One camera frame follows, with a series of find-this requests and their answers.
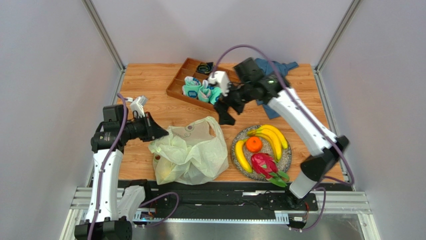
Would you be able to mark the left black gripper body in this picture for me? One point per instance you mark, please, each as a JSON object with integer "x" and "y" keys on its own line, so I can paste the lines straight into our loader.
{"x": 142, "y": 126}

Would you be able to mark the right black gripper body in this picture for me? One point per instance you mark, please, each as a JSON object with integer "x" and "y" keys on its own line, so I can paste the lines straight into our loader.
{"x": 233, "y": 98}

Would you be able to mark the single yellow banana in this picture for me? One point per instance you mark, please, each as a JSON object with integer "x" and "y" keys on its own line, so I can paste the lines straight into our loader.
{"x": 240, "y": 156}

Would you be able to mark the orange fake tangerine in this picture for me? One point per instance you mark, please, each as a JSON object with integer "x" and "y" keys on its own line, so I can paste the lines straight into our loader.
{"x": 254, "y": 144}

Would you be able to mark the translucent yellow plastic bag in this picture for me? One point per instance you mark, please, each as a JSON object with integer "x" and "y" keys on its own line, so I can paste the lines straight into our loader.
{"x": 198, "y": 150}

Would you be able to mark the yellow banana bunch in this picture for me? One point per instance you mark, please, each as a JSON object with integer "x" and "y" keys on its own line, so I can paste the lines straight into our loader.
{"x": 274, "y": 137}

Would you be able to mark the pink dragon fruit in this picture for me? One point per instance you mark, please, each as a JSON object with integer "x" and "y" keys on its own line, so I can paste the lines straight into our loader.
{"x": 264, "y": 165}

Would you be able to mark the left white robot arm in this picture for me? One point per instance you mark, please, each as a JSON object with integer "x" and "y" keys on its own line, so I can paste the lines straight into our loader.
{"x": 107, "y": 217}

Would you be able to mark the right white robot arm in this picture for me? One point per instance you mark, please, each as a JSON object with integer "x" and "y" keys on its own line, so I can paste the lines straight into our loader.
{"x": 325, "y": 148}

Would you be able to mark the yellow fake pepper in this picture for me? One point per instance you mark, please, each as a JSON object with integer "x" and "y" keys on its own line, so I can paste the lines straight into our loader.
{"x": 163, "y": 171}

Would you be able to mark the teal sock right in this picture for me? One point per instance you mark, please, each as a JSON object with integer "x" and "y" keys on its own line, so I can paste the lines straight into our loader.
{"x": 209, "y": 94}

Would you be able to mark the teal sock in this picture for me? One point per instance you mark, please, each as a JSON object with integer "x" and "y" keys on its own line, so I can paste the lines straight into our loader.
{"x": 191, "y": 87}
{"x": 209, "y": 94}

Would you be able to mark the dark rolled sock back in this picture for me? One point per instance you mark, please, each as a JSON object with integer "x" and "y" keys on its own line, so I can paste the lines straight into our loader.
{"x": 205, "y": 68}

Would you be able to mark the teal sock left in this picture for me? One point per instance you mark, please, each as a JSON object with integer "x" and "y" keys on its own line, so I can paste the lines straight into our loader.
{"x": 191, "y": 87}

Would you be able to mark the brown compartment tray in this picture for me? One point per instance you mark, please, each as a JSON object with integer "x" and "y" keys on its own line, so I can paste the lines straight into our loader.
{"x": 174, "y": 89}

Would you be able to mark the speckled round plate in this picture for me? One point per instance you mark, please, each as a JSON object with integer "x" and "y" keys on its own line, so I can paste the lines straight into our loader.
{"x": 283, "y": 165}

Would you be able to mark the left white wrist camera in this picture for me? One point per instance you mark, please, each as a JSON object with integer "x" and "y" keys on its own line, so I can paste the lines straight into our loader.
{"x": 137, "y": 106}

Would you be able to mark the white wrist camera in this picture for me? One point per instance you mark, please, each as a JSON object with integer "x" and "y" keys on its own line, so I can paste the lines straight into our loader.
{"x": 220, "y": 79}
{"x": 137, "y": 106}

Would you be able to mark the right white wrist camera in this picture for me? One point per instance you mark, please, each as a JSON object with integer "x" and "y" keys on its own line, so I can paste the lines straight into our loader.
{"x": 220, "y": 79}

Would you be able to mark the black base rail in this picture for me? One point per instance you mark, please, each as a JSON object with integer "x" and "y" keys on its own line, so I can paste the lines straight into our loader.
{"x": 222, "y": 200}

